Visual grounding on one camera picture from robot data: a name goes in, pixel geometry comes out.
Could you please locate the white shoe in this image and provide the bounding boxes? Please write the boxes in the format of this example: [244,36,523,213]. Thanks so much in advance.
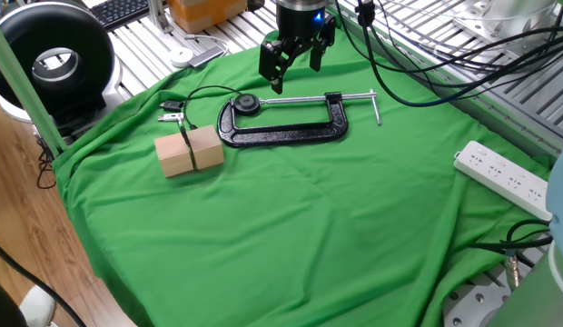
[18,284,57,327]

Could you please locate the white round puck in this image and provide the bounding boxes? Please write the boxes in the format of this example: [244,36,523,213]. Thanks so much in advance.
[168,46,195,70]

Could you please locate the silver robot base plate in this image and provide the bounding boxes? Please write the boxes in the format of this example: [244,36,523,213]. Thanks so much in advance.
[442,270,514,327]

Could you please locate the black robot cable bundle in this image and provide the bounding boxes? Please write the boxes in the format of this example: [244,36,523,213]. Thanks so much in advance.
[333,0,563,109]

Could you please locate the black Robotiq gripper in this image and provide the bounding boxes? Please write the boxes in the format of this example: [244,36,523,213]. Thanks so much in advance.
[258,3,337,95]

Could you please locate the orange cardboard box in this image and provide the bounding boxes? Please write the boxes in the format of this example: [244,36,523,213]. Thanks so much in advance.
[166,0,249,35]

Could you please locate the thin white cable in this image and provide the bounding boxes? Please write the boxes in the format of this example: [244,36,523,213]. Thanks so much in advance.
[184,33,232,56]

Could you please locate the dark trouser leg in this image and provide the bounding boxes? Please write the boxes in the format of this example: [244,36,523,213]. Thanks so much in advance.
[0,275,29,327]

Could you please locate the green cloth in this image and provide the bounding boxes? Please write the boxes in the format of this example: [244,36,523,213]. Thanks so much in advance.
[53,8,554,327]

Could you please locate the thick black floor cable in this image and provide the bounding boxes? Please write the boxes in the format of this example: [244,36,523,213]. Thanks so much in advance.
[0,236,88,327]

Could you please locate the green frame pole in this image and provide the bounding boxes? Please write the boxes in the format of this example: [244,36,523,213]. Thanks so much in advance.
[0,17,68,159]

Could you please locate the aluminium bracket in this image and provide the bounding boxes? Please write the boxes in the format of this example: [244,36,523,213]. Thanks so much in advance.
[146,0,174,34]

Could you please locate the large black ring fan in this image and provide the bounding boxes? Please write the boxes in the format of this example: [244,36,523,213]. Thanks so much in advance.
[0,1,123,137]

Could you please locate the silver mounting plate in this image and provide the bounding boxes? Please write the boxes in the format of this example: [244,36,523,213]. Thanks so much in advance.
[452,0,559,60]

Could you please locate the slim grey USB drive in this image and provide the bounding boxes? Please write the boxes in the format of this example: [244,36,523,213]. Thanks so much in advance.
[177,118,199,172]

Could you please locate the black cable with metal connector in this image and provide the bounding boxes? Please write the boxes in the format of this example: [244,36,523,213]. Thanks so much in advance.
[466,219,554,292]

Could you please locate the round black docking station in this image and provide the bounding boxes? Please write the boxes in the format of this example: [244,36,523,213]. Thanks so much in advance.
[183,84,262,131]

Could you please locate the flat silver device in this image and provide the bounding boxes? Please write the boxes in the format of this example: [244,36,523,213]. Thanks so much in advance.
[188,45,226,69]

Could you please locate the thin black hanging cable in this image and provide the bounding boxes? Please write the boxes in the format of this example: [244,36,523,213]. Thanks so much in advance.
[35,134,58,191]

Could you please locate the black computer keyboard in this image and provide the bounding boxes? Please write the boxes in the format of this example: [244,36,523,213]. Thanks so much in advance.
[88,0,152,31]

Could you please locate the light wooden block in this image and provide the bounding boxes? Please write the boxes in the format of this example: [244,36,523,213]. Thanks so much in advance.
[188,124,225,172]
[153,134,195,179]

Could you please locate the white power strip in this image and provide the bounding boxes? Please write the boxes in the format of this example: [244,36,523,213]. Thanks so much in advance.
[453,140,554,223]

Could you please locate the black metal C-clamp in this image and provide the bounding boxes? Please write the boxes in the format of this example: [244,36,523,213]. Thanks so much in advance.
[216,89,382,149]

